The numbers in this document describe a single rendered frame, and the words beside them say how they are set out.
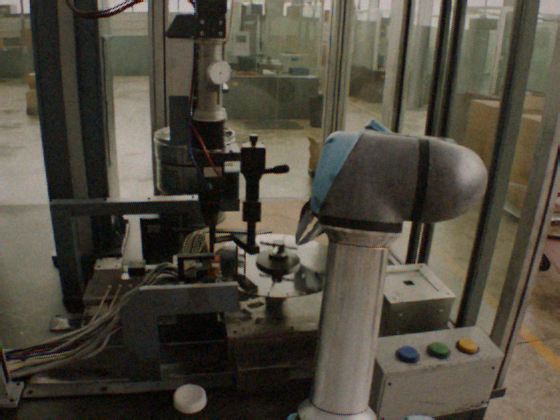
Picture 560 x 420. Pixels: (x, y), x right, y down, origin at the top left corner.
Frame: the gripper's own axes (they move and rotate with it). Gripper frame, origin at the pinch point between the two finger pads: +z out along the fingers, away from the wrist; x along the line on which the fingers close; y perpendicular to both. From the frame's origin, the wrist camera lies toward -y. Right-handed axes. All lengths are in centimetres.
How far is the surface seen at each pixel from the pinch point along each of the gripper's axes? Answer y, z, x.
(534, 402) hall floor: -88, 21, 130
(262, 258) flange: 7.6, 7.4, -4.6
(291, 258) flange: 5.5, 3.5, 1.1
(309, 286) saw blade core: 15.3, 3.0, 8.2
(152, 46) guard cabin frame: -65, -9, -97
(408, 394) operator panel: 28.7, 4.0, 37.0
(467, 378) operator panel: 24, -5, 46
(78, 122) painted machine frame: -7, 15, -75
